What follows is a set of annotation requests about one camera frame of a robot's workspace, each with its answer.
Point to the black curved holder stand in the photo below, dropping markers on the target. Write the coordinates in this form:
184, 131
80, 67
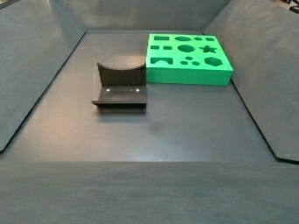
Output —
121, 86

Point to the green shape sorter box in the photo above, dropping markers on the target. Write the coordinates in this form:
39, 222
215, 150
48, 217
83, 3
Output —
187, 59

